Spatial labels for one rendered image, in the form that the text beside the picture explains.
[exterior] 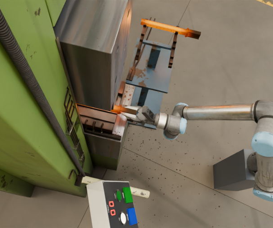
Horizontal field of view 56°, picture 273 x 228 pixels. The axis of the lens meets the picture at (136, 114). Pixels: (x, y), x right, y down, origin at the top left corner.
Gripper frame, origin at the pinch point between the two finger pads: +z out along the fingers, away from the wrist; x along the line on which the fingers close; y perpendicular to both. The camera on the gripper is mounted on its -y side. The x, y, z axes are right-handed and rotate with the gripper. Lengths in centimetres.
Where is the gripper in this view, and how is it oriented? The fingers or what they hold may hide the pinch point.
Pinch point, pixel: (123, 110)
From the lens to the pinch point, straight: 145.5
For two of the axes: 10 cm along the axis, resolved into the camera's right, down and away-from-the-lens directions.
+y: -1.0, 3.8, 9.2
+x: 2.1, -8.9, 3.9
